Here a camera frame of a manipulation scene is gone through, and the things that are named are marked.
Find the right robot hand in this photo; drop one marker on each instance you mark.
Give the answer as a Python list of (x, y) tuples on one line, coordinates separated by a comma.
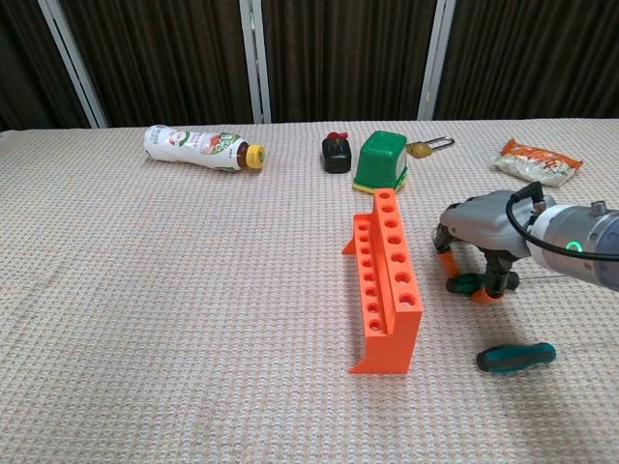
[(488, 222)]

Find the dark green black screwdriver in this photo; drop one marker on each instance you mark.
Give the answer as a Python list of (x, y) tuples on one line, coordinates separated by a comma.
[(464, 285)]

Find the teal black screwdriver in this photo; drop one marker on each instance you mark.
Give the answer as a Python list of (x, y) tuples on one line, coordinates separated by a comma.
[(512, 357)]

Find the orange screwdriver rack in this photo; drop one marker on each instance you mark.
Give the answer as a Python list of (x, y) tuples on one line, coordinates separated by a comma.
[(387, 348)]

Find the orange snack packet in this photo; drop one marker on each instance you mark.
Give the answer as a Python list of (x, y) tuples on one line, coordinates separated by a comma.
[(532, 162)]

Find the brass padlock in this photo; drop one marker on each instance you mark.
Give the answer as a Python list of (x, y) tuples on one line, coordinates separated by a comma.
[(418, 150)]

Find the small black bottle red cap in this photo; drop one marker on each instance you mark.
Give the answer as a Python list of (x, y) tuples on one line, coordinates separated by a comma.
[(337, 157)]

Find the white drink bottle yellow cap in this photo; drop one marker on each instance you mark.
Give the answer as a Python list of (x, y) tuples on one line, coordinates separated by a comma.
[(193, 147)]

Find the beige woven tablecloth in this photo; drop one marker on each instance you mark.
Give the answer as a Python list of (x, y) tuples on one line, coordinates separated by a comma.
[(145, 290)]

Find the grey partition post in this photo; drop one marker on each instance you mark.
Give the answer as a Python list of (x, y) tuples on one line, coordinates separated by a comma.
[(435, 63), (256, 63), (72, 63)]

